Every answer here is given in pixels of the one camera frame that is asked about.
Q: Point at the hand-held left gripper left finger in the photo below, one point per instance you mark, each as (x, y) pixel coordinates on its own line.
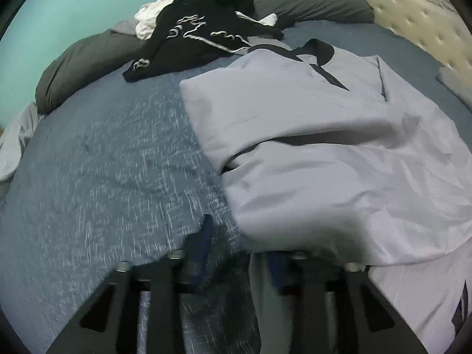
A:
(201, 250)

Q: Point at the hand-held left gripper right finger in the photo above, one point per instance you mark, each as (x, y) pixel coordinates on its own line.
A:
(274, 273)

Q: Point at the grey jacket with black lining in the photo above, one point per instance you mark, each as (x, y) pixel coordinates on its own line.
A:
(332, 155)

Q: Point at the black printed hoodie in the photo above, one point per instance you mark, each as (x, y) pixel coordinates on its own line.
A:
(184, 44)

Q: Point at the light grey blanket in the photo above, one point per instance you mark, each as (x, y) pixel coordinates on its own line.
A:
(18, 143)

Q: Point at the dark grey long pillow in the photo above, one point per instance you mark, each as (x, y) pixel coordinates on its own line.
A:
(73, 73)

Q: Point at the light grey garment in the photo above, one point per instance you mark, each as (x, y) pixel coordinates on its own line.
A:
(123, 27)

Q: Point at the white garment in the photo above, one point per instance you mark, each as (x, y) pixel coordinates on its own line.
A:
(147, 18)

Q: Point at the folded grey cloth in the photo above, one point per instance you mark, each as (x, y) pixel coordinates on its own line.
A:
(455, 83)

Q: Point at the cream tufted headboard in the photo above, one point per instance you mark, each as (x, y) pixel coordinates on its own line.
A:
(413, 18)

